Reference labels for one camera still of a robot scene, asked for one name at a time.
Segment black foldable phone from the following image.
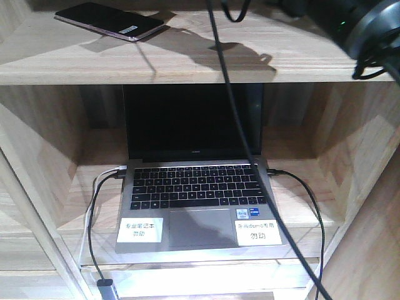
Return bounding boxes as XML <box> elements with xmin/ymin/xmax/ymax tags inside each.
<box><xmin>54</xmin><ymin>2</ymin><xmax>164</xmax><ymax>42</ymax></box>

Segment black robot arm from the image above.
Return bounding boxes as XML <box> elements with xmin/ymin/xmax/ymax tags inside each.
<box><xmin>268</xmin><ymin>1</ymin><xmax>399</xmax><ymax>64</ymax></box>

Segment grey laptop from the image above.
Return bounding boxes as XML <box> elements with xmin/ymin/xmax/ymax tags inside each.
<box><xmin>116</xmin><ymin>84</ymin><xmax>286</xmax><ymax>253</ymax></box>

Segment white label right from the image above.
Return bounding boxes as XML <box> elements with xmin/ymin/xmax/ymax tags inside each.
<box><xmin>235</xmin><ymin>219</ymin><xmax>283</xmax><ymax>246</ymax></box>

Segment white label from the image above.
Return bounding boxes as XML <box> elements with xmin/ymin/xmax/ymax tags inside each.
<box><xmin>116</xmin><ymin>217</ymin><xmax>163</xmax><ymax>243</ymax></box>
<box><xmin>235</xmin><ymin>219</ymin><xmax>283</xmax><ymax>246</ymax></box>

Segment white label left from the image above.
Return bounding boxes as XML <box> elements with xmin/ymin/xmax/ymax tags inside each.
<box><xmin>116</xmin><ymin>217</ymin><xmax>163</xmax><ymax>243</ymax></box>

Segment wooden shelf unit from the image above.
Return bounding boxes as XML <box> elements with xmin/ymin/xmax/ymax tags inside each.
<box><xmin>1</xmin><ymin>1</ymin><xmax>399</xmax><ymax>299</ymax></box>

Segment grey usb hub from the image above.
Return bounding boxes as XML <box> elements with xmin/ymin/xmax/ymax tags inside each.
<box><xmin>96</xmin><ymin>279</ymin><xmax>121</xmax><ymax>300</ymax></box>

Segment black cable right of laptop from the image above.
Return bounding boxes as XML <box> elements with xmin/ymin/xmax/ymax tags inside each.
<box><xmin>266</xmin><ymin>168</ymin><xmax>326</xmax><ymax>300</ymax></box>

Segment black cable of laptop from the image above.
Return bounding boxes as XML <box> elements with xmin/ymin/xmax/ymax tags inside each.
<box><xmin>266</xmin><ymin>168</ymin><xmax>326</xmax><ymax>300</ymax></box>
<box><xmin>87</xmin><ymin>173</ymin><xmax>128</xmax><ymax>281</ymax></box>

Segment white cable left of laptop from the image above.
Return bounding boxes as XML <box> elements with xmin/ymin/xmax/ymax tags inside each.
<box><xmin>78</xmin><ymin>167</ymin><xmax>128</xmax><ymax>266</ymax></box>

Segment black cable left of laptop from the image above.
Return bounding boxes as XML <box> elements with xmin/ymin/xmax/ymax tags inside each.
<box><xmin>87</xmin><ymin>173</ymin><xmax>128</xmax><ymax>281</ymax></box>

